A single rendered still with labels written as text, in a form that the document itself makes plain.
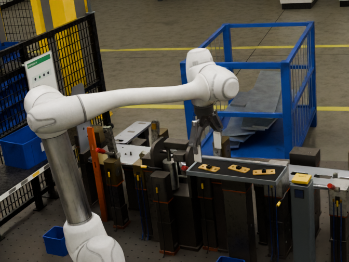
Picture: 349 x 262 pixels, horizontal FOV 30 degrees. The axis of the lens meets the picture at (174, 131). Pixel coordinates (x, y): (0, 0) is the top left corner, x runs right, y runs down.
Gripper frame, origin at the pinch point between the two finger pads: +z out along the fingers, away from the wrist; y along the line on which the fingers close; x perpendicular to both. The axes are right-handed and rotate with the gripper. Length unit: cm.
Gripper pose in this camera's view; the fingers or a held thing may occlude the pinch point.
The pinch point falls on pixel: (207, 152)
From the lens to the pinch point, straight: 254.4
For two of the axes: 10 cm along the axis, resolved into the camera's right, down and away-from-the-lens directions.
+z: 1.1, 9.2, 3.7
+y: 6.1, -3.6, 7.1
